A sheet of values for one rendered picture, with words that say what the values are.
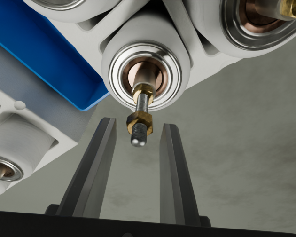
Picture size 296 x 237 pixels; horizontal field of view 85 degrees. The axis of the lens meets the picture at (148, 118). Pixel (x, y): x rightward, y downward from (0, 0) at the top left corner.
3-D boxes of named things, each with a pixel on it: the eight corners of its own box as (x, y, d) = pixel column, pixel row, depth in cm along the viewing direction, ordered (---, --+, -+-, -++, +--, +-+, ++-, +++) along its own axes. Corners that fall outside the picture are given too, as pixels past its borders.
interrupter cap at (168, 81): (94, 70, 17) (92, 73, 16) (152, 19, 14) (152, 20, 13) (140, 116, 20) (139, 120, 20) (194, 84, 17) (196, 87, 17)
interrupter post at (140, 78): (129, 75, 17) (124, 90, 14) (147, 61, 16) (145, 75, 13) (143, 91, 18) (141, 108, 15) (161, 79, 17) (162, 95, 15)
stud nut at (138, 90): (140, 105, 15) (140, 110, 15) (128, 92, 14) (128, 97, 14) (158, 94, 14) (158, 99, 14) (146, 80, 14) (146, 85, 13)
